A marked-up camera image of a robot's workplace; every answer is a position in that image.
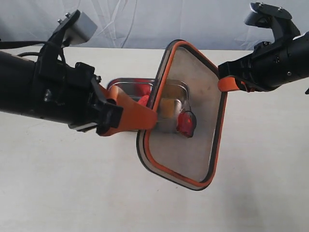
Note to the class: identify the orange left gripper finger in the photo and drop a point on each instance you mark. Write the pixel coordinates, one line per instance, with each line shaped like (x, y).
(134, 115)
(108, 130)

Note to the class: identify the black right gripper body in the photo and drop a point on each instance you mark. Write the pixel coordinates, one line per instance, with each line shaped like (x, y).
(266, 68)

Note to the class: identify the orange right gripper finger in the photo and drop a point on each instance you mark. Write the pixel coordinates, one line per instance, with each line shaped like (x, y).
(228, 84)
(247, 87)

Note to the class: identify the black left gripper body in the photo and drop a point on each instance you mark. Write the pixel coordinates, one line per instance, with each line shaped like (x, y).
(71, 95)

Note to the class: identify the red sausage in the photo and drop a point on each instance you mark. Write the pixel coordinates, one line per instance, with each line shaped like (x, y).
(141, 93)

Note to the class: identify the yellow cheese wedge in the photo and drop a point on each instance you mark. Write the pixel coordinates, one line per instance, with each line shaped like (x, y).
(168, 108)

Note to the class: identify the dark transparent lunchbox lid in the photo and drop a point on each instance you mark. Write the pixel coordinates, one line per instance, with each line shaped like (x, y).
(183, 146)

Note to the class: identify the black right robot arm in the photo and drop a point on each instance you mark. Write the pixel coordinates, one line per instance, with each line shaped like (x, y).
(300, 55)

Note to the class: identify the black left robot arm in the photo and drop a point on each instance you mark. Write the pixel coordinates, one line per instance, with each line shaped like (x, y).
(16, 84)

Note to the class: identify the stainless steel lunchbox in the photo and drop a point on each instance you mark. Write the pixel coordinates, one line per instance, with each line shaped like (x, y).
(184, 123)

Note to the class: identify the white backdrop cloth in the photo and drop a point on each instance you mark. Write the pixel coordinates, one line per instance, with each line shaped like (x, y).
(150, 24)

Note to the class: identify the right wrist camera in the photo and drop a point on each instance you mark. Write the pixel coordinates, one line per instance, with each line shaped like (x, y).
(272, 17)

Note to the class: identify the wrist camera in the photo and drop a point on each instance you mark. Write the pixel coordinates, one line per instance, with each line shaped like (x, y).
(76, 28)
(272, 17)

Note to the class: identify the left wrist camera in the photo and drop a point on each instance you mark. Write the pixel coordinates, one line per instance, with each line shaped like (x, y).
(76, 28)

